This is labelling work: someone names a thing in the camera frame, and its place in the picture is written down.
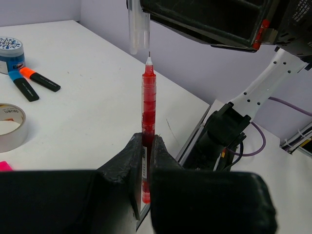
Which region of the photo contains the orange highlighter marker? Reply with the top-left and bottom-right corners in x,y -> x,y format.
19,67 -> 61,92

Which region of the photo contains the clear red-pen cap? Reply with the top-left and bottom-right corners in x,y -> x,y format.
127,0 -> 150,55

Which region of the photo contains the clear tape roll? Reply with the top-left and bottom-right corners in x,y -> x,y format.
0,103 -> 28,153

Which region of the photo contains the red pen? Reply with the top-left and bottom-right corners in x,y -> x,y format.
141,55 -> 156,204

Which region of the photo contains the metal base rail plate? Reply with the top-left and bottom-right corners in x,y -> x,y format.
136,103 -> 220,234

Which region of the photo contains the blue highlighter marker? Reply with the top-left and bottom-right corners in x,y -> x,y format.
8,70 -> 39,102

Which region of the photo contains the blue-lidded round jar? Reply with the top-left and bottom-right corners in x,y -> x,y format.
0,37 -> 25,74

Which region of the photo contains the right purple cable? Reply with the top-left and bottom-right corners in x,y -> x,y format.
226,96 -> 312,156

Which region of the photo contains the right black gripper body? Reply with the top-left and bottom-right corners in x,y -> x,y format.
140,0 -> 312,53

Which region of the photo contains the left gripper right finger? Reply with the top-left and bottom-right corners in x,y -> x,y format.
150,136 -> 278,234

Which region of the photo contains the pink highlighter marker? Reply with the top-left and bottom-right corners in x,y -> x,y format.
0,161 -> 13,172

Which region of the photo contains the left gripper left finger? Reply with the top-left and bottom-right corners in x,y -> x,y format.
0,133 -> 142,234

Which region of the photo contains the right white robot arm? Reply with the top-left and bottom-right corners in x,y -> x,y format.
140,0 -> 312,171

